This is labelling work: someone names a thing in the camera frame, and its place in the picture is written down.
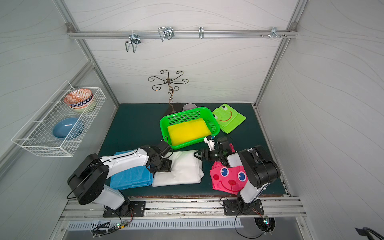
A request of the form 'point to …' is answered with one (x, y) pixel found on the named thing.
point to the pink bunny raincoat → (227, 178)
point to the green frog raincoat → (228, 119)
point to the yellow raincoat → (185, 131)
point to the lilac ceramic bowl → (188, 106)
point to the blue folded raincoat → (132, 178)
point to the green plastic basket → (204, 113)
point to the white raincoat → (186, 168)
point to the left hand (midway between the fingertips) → (166, 169)
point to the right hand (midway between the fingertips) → (197, 154)
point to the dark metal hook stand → (170, 81)
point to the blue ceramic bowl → (67, 128)
